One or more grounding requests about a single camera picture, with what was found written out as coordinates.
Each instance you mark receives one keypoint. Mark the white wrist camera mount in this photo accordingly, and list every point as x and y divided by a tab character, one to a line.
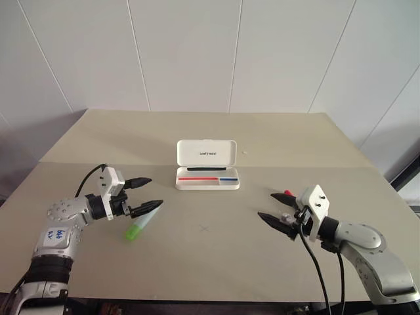
110	183
315	203

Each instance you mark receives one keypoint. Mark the black metal frame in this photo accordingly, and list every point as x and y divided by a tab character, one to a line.
405	170

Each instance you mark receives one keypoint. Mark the green capped marker pen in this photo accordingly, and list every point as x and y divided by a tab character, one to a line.
139	226

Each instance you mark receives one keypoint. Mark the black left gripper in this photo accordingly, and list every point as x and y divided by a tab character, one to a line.
118	205

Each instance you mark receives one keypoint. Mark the small red object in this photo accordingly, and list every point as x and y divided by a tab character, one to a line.
288	192

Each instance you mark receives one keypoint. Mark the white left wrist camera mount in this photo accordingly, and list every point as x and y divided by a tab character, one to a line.
110	183

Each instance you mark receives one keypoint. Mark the blue marker pen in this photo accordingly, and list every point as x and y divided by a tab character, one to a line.
228	180

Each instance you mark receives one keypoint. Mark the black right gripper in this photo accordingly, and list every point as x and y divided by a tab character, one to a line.
303	223

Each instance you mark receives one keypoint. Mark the white open pencil case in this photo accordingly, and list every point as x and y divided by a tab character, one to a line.
206	154

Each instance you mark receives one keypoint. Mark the red pen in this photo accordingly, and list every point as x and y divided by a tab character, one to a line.
198	179

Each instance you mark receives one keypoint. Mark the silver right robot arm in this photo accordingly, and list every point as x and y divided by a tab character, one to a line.
370	249

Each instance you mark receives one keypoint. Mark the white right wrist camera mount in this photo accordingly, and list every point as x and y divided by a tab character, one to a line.
315	203

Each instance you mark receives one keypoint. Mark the small clear plastic item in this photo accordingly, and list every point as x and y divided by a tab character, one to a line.
286	217

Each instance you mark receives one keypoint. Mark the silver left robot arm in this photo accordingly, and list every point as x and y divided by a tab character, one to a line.
60	210

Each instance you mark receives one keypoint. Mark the white handwritten label sticker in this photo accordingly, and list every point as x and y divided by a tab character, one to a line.
55	238

